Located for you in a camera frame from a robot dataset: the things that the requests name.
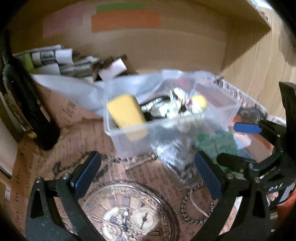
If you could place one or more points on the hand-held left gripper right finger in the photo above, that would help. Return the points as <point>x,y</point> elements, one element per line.
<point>208,177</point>

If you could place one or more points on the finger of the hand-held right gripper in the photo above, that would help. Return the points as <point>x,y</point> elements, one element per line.
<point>233,161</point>
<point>247,128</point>

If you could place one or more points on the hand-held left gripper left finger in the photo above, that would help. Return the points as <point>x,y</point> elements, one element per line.
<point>86,171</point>

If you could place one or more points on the clear plastic bag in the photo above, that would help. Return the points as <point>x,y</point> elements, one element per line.
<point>178,160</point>

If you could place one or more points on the clear plastic box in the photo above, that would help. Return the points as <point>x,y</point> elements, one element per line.
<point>129,136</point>

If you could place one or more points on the green soft pieces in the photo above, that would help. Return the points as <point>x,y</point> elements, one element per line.
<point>219,144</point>

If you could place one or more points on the red flat packet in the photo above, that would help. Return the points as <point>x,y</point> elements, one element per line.
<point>256,146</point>

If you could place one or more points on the metal pin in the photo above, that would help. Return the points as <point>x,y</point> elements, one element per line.
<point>140,163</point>

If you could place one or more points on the shiny foil wrapped items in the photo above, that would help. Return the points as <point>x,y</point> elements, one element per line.
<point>182,102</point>

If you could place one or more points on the large yellow sponge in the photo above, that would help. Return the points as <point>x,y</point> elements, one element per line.
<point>126,113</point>

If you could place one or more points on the white paper sheet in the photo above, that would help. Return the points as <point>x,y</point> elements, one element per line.
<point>69,89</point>

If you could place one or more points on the dark glass bottle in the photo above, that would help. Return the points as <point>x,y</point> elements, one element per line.
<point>25,104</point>

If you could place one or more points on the white card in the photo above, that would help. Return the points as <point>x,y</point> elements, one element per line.
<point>112,69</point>

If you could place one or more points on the wooden shelf board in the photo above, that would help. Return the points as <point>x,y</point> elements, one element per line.
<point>259,14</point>

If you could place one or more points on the pile of rolled printed papers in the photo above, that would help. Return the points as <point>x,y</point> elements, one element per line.
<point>53,59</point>

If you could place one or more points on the pink sticky note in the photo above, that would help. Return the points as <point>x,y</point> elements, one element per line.
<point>61,22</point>

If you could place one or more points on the orange sticky note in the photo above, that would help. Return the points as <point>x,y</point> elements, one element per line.
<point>124,21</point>

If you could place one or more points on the green sticky note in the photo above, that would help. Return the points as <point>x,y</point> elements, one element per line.
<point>121,7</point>

